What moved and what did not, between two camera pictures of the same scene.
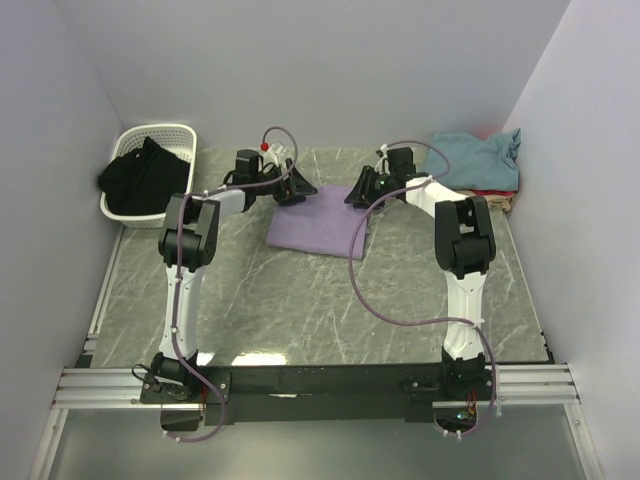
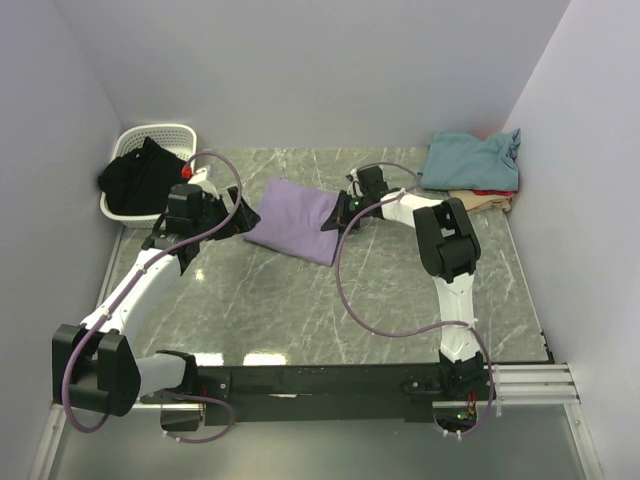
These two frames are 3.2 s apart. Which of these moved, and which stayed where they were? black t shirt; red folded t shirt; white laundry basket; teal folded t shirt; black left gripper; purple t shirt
Moved: black left gripper; purple t shirt
Stayed: teal folded t shirt; black t shirt; white laundry basket; red folded t shirt
